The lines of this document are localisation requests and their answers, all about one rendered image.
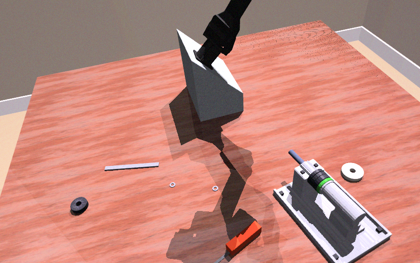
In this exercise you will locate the white flat washer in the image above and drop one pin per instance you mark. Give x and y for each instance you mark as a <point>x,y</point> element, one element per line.
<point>356,176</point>

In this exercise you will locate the green spacer ring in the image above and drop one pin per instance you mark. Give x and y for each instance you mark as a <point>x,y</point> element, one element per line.
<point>322,183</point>

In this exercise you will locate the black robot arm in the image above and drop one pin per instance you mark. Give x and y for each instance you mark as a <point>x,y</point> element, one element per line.
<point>221,32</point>

